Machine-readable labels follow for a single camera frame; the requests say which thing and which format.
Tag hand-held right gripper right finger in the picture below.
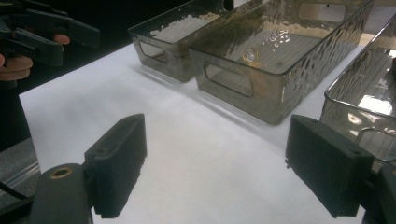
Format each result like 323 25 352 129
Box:
284 114 375 219

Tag smoky clear plastic bin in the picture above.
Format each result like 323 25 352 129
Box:
127 0 228 84
188 0 375 126
319 14 396 171

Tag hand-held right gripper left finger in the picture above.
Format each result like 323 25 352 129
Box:
83 113 148 219

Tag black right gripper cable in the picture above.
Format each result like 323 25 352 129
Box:
0 180 29 202

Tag metal floor rail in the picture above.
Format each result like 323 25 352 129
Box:
0 136 42 216

